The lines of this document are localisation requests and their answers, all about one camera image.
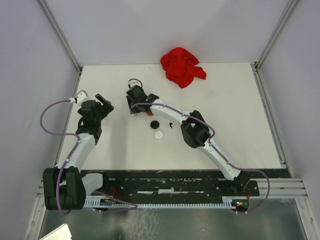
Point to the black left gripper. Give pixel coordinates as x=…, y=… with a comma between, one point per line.
x=106, y=108

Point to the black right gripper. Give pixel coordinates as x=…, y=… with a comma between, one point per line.
x=132, y=110

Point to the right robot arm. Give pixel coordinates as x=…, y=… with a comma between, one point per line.
x=196, y=133

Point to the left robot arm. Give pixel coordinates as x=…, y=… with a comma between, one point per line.
x=65, y=189

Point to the black earbud charging case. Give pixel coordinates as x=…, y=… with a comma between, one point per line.
x=154, y=124

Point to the white earbud charging case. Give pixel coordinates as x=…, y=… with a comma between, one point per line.
x=159, y=135

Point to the red crumpled cloth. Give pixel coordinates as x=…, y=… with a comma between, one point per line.
x=181, y=67

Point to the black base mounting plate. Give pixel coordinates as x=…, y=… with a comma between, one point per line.
x=174, y=190

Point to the grey metal plate corner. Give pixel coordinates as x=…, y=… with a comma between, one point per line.
x=60, y=233

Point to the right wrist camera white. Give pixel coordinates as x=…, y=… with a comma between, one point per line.
x=134, y=82

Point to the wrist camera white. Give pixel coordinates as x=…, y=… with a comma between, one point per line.
x=134, y=82
x=80, y=97

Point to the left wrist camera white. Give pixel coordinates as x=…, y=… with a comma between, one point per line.
x=80, y=97

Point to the left aluminium frame post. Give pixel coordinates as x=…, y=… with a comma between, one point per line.
x=43, y=4

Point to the aluminium frame post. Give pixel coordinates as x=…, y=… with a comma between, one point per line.
x=43, y=4
x=284, y=19

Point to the right aluminium frame post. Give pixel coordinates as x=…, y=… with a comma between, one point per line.
x=284, y=19

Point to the white slotted cable duct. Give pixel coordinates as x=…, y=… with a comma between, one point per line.
x=100, y=203

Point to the aluminium front rail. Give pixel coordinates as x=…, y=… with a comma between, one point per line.
x=278, y=188

